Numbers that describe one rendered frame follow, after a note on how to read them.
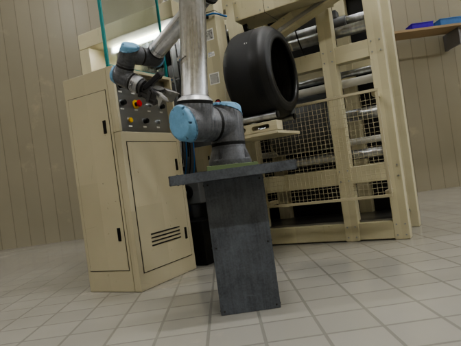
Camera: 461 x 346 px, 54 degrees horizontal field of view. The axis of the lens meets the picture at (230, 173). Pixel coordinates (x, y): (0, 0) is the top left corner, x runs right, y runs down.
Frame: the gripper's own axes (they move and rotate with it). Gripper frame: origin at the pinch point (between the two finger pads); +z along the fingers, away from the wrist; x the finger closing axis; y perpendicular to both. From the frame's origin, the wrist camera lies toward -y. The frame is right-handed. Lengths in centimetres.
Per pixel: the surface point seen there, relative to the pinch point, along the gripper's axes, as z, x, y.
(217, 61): -16, -82, -6
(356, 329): 114, 63, 25
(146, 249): 9, 1, 89
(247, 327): 81, 63, 48
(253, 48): 11, -61, -26
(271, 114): 35, -61, 6
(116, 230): -10, 4, 85
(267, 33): 12, -73, -35
